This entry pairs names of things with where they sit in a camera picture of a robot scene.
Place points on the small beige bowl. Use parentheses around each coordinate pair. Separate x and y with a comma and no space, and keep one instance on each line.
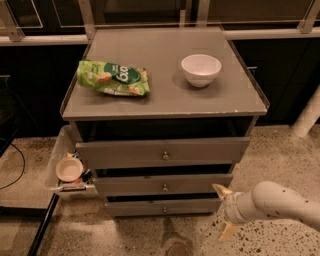
(69,169)

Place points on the grey top drawer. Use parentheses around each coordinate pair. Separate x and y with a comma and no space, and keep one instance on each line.
(159,153)

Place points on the grey bottom drawer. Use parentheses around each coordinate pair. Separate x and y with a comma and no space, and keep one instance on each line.
(163,207)

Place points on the white pipe post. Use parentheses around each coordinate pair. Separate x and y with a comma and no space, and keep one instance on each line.
(309,115)

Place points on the grey drawer cabinet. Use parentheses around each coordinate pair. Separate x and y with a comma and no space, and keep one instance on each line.
(174,109)

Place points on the grey middle drawer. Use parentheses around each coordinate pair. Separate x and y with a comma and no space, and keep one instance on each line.
(160,185)

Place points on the clear plastic storage bin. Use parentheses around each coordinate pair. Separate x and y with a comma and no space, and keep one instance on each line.
(64,147)

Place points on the green snack bag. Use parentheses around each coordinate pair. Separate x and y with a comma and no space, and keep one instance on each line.
(112,79)

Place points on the white railing frame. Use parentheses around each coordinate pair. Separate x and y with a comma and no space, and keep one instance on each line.
(48,22)

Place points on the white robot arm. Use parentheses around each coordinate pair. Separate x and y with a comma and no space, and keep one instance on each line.
(265,201)

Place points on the grey drawer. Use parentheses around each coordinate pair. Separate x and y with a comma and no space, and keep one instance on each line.
(160,185)
(159,153)
(163,207)

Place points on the white bowl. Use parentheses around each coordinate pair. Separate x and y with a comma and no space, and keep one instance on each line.
(200,70)

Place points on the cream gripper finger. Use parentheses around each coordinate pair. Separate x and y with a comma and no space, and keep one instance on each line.
(229,229)
(222,191)

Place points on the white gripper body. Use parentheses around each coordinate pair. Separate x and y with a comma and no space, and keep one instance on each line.
(229,206)

